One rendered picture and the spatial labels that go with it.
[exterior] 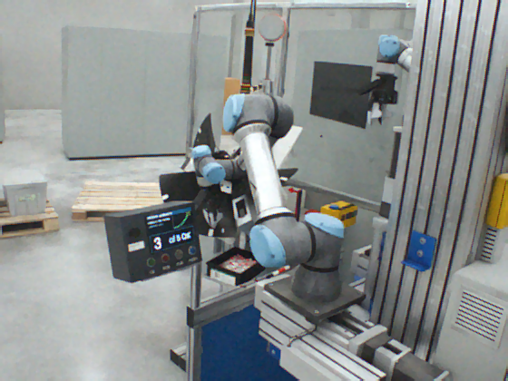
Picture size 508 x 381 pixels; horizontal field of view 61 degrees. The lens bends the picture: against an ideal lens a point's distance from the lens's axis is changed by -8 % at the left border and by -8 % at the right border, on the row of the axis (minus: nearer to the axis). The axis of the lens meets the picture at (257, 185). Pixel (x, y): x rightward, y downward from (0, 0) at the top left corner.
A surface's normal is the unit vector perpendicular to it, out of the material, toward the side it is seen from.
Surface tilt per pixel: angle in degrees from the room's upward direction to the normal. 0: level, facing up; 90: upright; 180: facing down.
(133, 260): 75
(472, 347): 90
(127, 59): 90
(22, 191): 95
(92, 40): 90
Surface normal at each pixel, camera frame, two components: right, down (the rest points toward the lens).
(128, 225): 0.71, -0.02
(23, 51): 0.47, 0.27
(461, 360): -0.77, 0.11
